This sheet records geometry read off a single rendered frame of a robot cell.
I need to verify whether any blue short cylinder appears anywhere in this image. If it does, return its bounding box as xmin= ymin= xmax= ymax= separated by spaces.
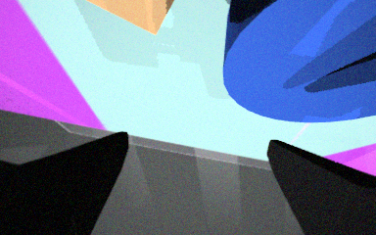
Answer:
xmin=223 ymin=0 xmax=376 ymax=122

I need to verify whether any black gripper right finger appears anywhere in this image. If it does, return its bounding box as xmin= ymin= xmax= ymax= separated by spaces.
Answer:
xmin=266 ymin=139 xmax=376 ymax=235

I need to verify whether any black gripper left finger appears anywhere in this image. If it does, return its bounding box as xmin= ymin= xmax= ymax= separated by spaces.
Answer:
xmin=0 ymin=131 xmax=128 ymax=235

